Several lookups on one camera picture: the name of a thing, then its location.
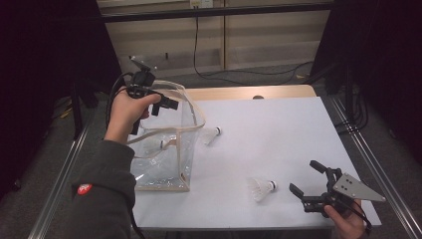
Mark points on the white table sheet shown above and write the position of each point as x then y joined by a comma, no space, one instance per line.
265,149

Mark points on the white shuttlecock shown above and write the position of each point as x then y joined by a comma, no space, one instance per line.
162,144
260,190
216,131

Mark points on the aluminium floor rail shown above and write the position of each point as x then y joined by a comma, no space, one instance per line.
375,172
61,179

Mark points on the black metal stand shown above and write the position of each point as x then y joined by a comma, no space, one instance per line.
77,116
349,93

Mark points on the person's left hand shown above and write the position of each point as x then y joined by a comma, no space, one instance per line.
126,113

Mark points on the clear bag with beige trim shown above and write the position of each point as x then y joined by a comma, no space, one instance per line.
180,159

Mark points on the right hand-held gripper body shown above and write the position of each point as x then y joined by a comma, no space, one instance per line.
353,189

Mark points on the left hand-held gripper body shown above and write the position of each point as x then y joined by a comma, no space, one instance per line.
142,83

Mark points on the black curtain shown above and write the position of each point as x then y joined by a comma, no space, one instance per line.
40,66
391,49

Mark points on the person's right hand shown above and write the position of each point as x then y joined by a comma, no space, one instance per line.
348,225

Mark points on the white wall socket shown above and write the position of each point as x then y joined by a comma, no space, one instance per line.
200,3

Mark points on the black metal crossbar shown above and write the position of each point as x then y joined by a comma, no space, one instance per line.
215,12

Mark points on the dark round table grommet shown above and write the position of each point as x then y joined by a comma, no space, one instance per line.
258,97

